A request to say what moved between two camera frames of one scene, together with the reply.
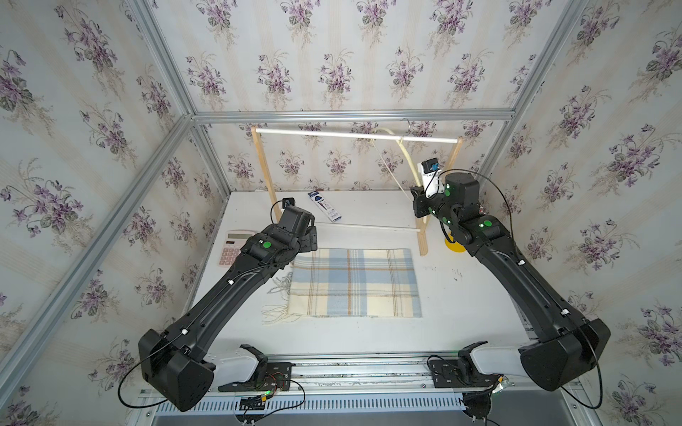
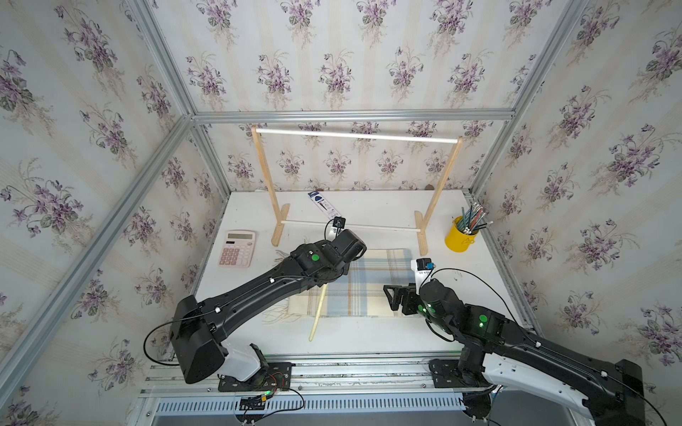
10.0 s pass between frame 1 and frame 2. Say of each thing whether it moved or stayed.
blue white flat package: stayed
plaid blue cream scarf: stayed
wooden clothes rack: stayed
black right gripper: moved
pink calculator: stayed
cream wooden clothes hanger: moved
